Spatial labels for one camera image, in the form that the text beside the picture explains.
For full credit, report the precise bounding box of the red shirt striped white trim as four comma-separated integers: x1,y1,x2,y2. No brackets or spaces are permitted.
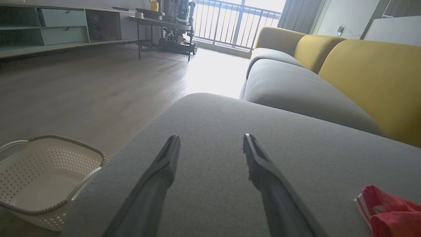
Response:
354,185,421,237

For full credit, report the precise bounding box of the yellow sofa back cushion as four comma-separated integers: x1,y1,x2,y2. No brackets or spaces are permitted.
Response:
318,39,421,148
294,34,346,75
254,26,307,56

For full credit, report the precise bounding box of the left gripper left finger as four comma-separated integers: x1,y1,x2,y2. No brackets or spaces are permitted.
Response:
103,135,182,237

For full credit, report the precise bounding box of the grey and yellow sofa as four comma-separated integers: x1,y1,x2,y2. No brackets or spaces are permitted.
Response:
62,93,421,237

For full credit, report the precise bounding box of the grey sofa seat cushion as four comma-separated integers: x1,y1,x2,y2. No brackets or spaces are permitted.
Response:
246,47,305,79
242,59,383,136

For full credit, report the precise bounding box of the parked black white robot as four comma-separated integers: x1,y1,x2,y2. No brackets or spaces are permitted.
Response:
159,0,198,55

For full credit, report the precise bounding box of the dark balcony railing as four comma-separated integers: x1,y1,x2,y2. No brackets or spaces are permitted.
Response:
192,0,282,52

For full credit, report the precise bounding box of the grey curtain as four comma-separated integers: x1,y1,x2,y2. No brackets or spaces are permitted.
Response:
277,0,325,34

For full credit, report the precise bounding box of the dark tray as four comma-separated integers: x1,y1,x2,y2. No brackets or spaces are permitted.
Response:
136,8,165,20

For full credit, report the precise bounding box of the pale green TV cabinet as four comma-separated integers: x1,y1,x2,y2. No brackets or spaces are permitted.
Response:
0,3,146,60

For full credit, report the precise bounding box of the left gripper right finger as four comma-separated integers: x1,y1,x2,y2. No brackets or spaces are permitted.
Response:
242,133,327,237

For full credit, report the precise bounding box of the white perforated laundry basket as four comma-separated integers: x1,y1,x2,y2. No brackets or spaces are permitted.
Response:
0,134,107,232

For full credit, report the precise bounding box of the white furniture panel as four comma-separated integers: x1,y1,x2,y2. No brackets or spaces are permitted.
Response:
363,15,421,47

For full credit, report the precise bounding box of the dark metal side table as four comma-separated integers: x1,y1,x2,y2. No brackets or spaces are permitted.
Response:
128,16,195,62

